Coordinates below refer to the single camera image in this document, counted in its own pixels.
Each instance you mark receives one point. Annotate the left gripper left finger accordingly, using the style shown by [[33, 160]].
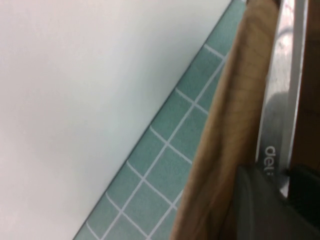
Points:
[[262, 217]]

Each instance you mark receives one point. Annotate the brown cardboard box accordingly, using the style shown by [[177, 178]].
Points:
[[225, 125]]

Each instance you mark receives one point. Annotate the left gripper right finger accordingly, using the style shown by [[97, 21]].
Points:
[[307, 185]]

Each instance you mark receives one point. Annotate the green checkered tablecloth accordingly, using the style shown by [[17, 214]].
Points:
[[155, 175]]

